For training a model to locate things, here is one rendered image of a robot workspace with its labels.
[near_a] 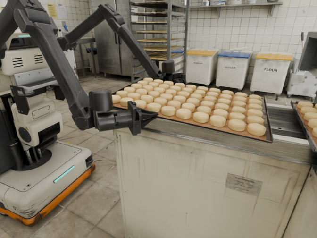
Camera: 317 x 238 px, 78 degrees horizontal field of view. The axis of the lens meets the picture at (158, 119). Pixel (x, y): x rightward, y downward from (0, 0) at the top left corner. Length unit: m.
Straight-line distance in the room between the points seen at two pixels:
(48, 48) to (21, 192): 1.01
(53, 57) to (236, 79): 3.61
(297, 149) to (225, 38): 4.09
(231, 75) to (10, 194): 3.63
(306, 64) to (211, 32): 3.74
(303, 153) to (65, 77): 0.75
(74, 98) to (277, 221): 0.79
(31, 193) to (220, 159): 1.17
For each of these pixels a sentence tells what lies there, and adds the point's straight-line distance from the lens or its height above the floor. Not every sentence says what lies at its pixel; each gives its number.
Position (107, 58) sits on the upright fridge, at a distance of 5.01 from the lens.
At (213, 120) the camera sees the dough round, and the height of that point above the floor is 0.93.
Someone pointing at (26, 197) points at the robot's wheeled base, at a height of 0.27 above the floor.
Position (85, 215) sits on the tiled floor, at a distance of 1.62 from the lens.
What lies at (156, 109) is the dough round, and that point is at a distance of 0.69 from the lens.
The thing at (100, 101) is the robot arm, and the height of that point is 1.00.
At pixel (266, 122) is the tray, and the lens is 0.77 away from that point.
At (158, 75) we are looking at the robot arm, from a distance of 1.14.
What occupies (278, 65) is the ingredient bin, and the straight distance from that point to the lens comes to 3.96.
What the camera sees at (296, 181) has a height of 0.78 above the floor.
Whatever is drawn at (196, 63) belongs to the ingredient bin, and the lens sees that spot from 4.17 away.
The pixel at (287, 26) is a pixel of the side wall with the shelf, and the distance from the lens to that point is 4.58.
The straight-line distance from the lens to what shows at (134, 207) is 1.07.
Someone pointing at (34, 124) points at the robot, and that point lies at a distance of 1.38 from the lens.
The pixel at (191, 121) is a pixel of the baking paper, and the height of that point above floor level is 0.92.
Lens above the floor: 1.20
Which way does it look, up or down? 25 degrees down
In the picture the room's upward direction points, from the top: straight up
